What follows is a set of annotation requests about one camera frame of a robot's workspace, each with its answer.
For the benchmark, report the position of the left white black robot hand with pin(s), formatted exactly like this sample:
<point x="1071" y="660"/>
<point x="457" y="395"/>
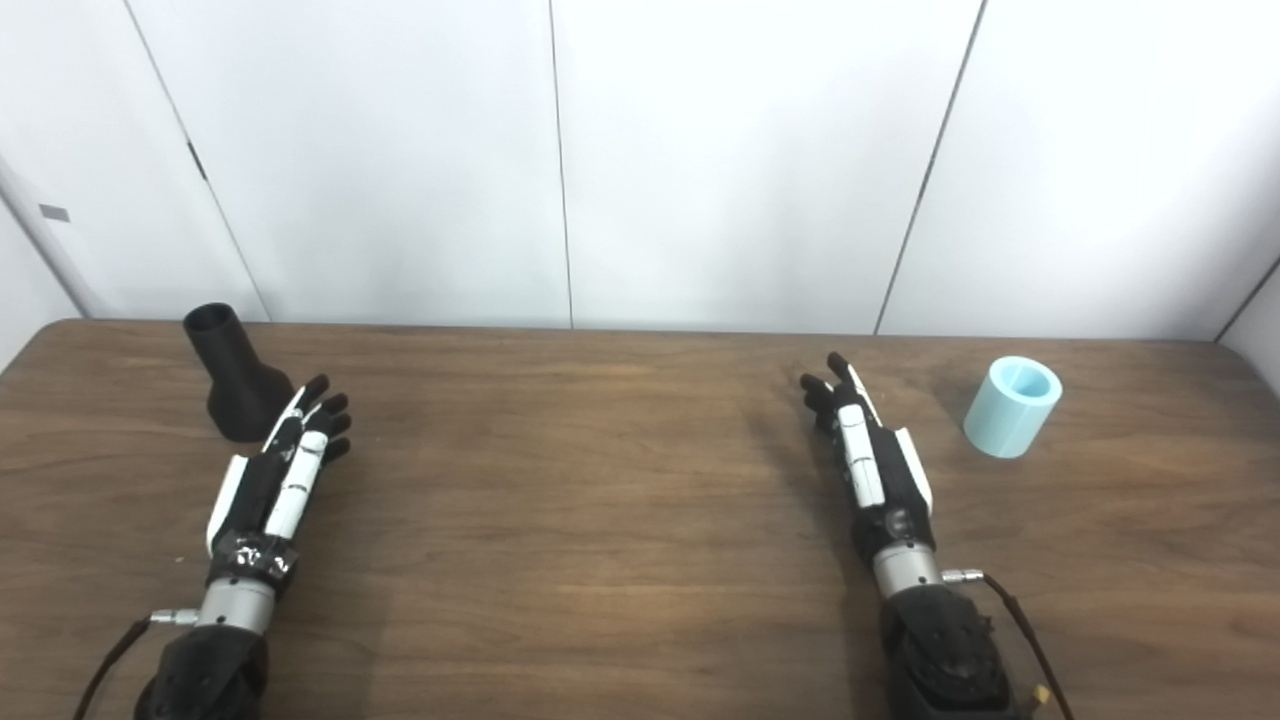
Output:
<point x="282" y="490"/>

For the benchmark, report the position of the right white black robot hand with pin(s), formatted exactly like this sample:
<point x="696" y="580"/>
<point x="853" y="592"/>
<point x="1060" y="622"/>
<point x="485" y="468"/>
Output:
<point x="880" y="480"/>

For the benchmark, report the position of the black flared nozzle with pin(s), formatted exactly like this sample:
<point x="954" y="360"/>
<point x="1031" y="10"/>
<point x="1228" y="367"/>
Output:
<point x="240" y="395"/>

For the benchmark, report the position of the black panel hinge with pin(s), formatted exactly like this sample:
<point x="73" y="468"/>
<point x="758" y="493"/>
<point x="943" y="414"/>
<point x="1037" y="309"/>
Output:
<point x="196" y="160"/>

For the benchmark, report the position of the small grey wall plate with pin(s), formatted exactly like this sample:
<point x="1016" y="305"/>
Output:
<point x="54" y="213"/>

